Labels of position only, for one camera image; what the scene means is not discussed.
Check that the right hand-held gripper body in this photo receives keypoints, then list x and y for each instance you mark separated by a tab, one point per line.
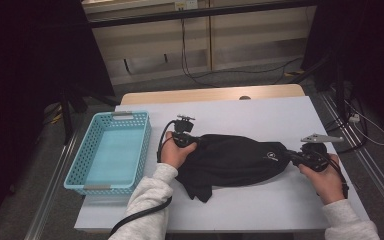
315	156

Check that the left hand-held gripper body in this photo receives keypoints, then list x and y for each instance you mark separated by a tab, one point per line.
183	128

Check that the black pants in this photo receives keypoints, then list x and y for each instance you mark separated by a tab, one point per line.
230	160

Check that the light blue plastic basket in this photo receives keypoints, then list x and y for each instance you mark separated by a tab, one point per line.
113	153

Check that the person's left hand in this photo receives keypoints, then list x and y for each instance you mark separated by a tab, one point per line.
173	155

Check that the person's right hand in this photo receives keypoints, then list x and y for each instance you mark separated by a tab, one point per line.
328	185

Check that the white power strip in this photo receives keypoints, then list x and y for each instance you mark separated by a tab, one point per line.
354	117

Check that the black stand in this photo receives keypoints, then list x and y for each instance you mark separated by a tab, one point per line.
338	86
66	116

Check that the black horizontal bar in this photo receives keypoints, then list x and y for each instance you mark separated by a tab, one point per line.
196	13

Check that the large black curtain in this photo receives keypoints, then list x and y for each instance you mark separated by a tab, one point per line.
30	66

